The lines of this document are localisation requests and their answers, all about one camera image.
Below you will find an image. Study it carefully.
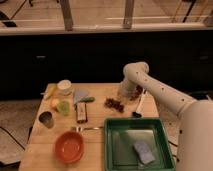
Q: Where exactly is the dark red grape bunch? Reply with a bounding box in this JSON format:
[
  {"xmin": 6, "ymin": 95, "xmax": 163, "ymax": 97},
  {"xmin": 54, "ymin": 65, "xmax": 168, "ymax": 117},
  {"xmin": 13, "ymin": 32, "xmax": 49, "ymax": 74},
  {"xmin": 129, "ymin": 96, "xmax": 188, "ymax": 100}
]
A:
[{"xmin": 104, "ymin": 98, "xmax": 124, "ymax": 113}]

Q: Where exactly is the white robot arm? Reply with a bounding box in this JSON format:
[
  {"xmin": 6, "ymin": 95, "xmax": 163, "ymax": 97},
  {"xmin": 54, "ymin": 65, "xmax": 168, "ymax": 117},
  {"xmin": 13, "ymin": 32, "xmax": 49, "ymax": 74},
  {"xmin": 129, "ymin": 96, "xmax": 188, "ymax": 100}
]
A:
[{"xmin": 118, "ymin": 62, "xmax": 213, "ymax": 171}]

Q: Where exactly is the dark maroon bowl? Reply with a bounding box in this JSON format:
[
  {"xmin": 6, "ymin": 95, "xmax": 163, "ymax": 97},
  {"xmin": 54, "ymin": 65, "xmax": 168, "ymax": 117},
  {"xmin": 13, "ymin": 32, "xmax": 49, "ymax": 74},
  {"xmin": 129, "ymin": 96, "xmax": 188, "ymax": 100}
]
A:
[{"xmin": 130, "ymin": 86, "xmax": 143, "ymax": 101}]

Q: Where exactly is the orange red bowl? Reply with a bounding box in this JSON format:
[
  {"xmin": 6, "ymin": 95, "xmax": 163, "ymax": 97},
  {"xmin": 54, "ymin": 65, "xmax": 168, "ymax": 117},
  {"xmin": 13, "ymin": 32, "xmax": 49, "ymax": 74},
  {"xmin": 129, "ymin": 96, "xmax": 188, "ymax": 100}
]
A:
[{"xmin": 53, "ymin": 131, "xmax": 84, "ymax": 164}]

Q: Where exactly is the green pepper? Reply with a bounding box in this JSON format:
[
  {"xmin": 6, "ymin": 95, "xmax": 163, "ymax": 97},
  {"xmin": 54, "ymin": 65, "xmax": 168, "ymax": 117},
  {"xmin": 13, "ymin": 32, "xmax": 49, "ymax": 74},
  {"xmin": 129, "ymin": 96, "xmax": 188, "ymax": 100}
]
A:
[{"xmin": 79, "ymin": 97, "xmax": 95, "ymax": 103}]

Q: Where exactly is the green plastic tray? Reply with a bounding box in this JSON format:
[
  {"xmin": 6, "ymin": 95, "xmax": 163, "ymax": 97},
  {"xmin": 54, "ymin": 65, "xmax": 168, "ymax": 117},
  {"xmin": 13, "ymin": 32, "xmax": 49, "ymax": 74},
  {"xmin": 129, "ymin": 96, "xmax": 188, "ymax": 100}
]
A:
[{"xmin": 104, "ymin": 118, "xmax": 175, "ymax": 171}]

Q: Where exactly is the blue grey cloth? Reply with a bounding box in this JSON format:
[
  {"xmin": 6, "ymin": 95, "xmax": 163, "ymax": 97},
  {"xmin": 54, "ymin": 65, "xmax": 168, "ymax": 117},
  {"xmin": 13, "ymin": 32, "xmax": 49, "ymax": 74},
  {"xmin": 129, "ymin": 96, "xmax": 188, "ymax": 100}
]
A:
[{"xmin": 73, "ymin": 90, "xmax": 89, "ymax": 104}]

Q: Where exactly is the brown chocolate bar box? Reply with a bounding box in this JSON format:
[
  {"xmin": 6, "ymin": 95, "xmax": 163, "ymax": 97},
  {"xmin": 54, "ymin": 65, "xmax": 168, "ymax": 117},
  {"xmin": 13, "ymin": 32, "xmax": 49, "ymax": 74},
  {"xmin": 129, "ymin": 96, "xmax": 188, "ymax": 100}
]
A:
[{"xmin": 76, "ymin": 102, "xmax": 87, "ymax": 123}]

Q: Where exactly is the blue grey sponge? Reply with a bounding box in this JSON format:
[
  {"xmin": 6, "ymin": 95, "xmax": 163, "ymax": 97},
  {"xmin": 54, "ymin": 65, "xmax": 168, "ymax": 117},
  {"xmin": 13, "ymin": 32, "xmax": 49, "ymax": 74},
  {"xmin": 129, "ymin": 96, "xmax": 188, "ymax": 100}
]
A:
[{"xmin": 134, "ymin": 140, "xmax": 155, "ymax": 164}]

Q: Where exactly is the white round container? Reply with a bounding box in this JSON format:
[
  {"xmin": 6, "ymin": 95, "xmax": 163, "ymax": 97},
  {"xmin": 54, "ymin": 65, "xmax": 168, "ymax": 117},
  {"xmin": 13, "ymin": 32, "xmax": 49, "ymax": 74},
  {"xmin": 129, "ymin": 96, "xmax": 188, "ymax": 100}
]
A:
[{"xmin": 57, "ymin": 80, "xmax": 72, "ymax": 95}]

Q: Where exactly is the metal spoon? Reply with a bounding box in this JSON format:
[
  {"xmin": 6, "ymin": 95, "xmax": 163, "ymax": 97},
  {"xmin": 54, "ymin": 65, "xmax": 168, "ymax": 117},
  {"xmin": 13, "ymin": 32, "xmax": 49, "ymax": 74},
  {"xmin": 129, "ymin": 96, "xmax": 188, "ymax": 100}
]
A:
[{"xmin": 71, "ymin": 126, "xmax": 103, "ymax": 132}]

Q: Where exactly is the peach coloured fruit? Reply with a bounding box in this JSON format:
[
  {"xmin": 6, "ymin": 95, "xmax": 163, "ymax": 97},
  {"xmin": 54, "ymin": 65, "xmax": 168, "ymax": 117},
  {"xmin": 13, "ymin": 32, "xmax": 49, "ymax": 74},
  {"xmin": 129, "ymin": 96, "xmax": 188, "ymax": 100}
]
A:
[{"xmin": 50, "ymin": 98, "xmax": 60, "ymax": 109}]

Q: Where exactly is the yellow banana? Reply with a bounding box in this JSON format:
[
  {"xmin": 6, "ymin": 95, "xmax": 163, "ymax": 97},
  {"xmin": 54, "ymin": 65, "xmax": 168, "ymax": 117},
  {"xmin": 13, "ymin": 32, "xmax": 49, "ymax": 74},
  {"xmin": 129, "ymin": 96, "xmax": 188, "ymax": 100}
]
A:
[{"xmin": 43, "ymin": 85, "xmax": 56, "ymax": 100}]

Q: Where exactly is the grey metal cup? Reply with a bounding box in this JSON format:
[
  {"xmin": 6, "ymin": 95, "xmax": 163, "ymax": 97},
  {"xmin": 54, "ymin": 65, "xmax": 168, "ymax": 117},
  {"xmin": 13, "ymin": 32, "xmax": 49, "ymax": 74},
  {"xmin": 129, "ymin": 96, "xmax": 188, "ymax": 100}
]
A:
[{"xmin": 39, "ymin": 111, "xmax": 54, "ymax": 129}]

